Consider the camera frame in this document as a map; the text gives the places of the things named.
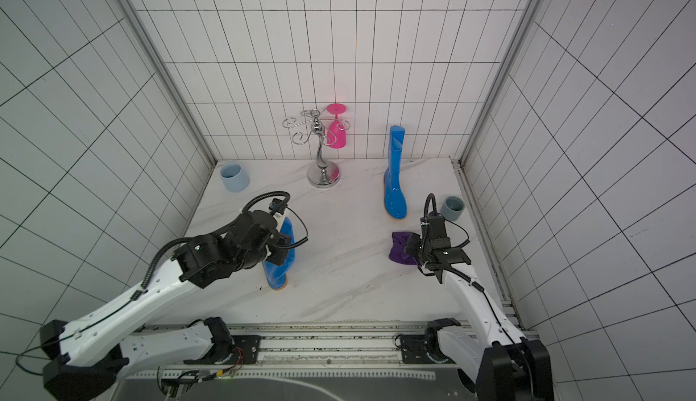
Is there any purple cloth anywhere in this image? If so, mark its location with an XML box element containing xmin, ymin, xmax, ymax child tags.
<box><xmin>389</xmin><ymin>232</ymin><xmax>421</xmax><ymax>265</ymax></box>

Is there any blue rubber boot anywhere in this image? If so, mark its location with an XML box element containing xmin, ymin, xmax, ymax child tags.
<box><xmin>384</xmin><ymin>126</ymin><xmax>408</xmax><ymax>220</ymax></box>
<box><xmin>263</xmin><ymin>219</ymin><xmax>295</xmax><ymax>291</ymax></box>

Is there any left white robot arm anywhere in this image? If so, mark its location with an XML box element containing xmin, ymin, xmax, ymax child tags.
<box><xmin>39</xmin><ymin>208</ymin><xmax>292</xmax><ymax>400</ymax></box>

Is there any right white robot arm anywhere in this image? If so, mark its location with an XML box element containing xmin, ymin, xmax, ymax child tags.
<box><xmin>407</xmin><ymin>212</ymin><xmax>556</xmax><ymax>400</ymax></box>

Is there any grey-green cup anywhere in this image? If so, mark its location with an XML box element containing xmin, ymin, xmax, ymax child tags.
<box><xmin>440</xmin><ymin>196</ymin><xmax>465</xmax><ymax>222</ymax></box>

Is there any light blue cup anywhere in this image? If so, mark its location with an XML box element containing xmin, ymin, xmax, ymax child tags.
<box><xmin>219</xmin><ymin>162</ymin><xmax>250</xmax><ymax>193</ymax></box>

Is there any chrome hook stand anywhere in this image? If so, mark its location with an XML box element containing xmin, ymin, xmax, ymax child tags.
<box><xmin>282</xmin><ymin>105</ymin><xmax>350</xmax><ymax>189</ymax></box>

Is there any pink hanging brush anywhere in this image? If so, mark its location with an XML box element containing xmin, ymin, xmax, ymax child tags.
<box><xmin>326</xmin><ymin>103</ymin><xmax>349</xmax><ymax>149</ymax></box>

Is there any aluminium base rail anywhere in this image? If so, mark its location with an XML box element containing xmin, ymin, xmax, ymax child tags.
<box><xmin>111</xmin><ymin>321</ymin><xmax>545</xmax><ymax>372</ymax></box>

